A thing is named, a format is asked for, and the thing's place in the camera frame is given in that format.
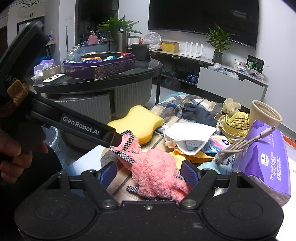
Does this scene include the dark navy sock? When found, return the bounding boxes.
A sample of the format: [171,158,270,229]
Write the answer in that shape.
[181,103,217,127]

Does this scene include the yellow knitted towel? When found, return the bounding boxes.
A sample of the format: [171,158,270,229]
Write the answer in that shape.
[219,111,249,143]

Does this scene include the person's left hand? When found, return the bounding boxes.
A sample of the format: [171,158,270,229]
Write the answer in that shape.
[0,131,49,183]

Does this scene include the light blue fluffy cloth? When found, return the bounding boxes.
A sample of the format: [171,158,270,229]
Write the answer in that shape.
[198,162,232,175]

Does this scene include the tape roll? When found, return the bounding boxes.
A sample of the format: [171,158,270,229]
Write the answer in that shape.
[42,65,61,80]

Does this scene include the white face mask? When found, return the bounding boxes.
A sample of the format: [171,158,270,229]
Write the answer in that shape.
[155,122,216,156]

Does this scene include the blue pink packet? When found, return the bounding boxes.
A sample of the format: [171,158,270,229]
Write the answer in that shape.
[202,136,231,156]

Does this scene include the round black glass table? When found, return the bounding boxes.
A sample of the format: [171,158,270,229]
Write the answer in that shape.
[33,59,163,123]

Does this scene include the purple patterned tray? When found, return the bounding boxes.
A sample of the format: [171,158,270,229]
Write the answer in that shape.
[64,54,135,80]

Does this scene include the yellow sponge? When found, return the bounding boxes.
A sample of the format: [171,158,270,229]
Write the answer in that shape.
[107,105,163,145]

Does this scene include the plaid blue beige cloth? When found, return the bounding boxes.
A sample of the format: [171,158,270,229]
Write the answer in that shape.
[151,92,222,126]

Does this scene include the pale yellow plastic glove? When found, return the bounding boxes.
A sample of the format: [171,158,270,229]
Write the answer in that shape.
[222,98,241,118]

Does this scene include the purple tissue pack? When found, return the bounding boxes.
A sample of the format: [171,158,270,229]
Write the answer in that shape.
[232,129,290,206]

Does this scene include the beige paper cup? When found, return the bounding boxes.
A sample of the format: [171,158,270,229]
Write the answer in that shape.
[249,100,282,128]

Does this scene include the white tv cabinet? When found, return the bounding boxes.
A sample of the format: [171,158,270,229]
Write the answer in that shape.
[151,51,268,108]

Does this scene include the potted plant on table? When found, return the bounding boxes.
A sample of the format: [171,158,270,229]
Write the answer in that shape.
[98,15,142,52]

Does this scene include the steel thermos bottle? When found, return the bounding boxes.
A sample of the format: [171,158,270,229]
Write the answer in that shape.
[116,31,128,53]

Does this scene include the white wifi router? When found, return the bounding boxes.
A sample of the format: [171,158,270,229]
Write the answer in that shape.
[180,41,203,58]

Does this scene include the black green sign card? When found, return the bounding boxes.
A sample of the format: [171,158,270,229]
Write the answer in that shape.
[246,55,264,74]

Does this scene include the yellow box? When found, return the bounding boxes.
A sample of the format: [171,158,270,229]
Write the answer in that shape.
[161,41,180,53]

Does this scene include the clear plastic bag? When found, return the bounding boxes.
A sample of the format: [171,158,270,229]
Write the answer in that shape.
[144,31,162,51]

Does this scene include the potted plant on cabinet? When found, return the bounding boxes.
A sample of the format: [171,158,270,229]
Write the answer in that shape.
[206,24,237,64]

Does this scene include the large black television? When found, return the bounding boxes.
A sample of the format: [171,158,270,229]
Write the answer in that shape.
[148,0,259,48]

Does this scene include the white charging cable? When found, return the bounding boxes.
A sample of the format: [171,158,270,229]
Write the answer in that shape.
[214,126,277,165]

